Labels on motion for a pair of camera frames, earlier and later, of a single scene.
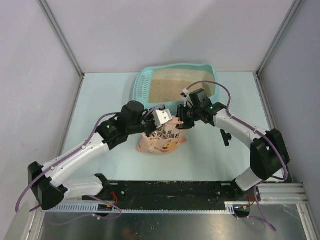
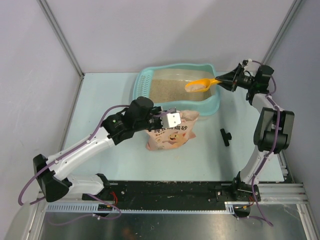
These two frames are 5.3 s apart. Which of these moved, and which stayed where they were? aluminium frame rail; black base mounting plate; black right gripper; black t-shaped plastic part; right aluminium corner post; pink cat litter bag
Moved: pink cat litter bag; black right gripper
Stayed: aluminium frame rail; right aluminium corner post; black base mounting plate; black t-shaped plastic part
